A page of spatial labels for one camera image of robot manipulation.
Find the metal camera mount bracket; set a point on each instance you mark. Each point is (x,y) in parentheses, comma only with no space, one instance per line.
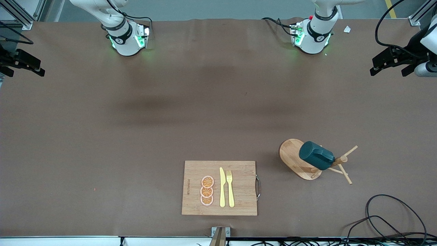
(215,232)

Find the dark teal mug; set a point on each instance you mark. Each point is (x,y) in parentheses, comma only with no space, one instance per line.
(315,155)

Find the yellow plastic knife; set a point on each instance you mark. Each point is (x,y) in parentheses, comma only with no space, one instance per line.
(222,188)

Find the small white paper scrap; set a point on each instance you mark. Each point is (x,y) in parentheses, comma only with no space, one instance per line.
(347,29)

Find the orange slice toy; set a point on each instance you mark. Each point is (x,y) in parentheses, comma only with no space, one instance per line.
(207,201)
(207,181)
(206,192)

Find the yellow plastic fork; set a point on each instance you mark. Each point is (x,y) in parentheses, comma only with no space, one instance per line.
(230,194)

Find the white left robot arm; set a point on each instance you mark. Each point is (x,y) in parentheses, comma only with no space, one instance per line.
(315,37)

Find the aluminium frame profile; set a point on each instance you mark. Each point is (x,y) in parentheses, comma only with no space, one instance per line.
(13,10)
(421,12)

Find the wooden mug tree stand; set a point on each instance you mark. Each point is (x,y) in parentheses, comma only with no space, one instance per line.
(293,155)

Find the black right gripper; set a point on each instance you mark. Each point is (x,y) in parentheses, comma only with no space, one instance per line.
(7,58)

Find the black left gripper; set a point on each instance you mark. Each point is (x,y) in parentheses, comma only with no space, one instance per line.
(412,48)

